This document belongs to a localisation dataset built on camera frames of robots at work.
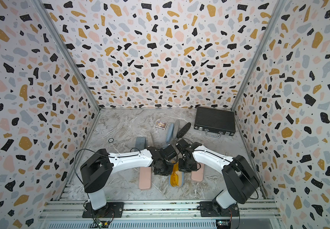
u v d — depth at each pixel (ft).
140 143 3.19
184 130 3.36
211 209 2.17
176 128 3.37
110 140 3.37
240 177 1.50
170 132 3.29
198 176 2.73
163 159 2.08
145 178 2.68
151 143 3.05
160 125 3.59
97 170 1.51
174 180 2.72
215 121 3.46
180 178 2.70
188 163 2.36
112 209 2.41
